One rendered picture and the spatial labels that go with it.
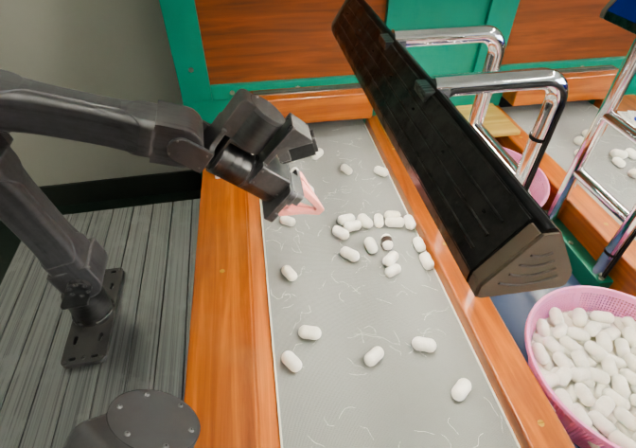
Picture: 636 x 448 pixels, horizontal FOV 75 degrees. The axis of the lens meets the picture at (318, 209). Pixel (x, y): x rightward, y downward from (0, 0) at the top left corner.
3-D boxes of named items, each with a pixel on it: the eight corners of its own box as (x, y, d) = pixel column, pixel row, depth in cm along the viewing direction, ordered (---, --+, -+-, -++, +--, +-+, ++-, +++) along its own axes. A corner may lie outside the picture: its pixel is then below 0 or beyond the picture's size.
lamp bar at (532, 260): (474, 301, 33) (501, 238, 28) (330, 32, 78) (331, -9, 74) (566, 289, 34) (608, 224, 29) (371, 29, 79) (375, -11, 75)
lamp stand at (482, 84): (383, 326, 72) (429, 87, 43) (357, 244, 87) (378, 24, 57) (485, 312, 75) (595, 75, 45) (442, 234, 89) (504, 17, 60)
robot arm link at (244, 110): (279, 103, 61) (207, 56, 54) (290, 134, 55) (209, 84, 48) (236, 159, 65) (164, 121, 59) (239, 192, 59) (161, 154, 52)
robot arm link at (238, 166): (264, 143, 62) (224, 118, 59) (268, 163, 58) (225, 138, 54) (238, 174, 65) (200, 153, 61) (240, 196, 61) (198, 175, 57)
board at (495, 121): (392, 147, 99) (392, 142, 98) (375, 116, 110) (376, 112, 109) (520, 134, 103) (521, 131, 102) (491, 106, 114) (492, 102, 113)
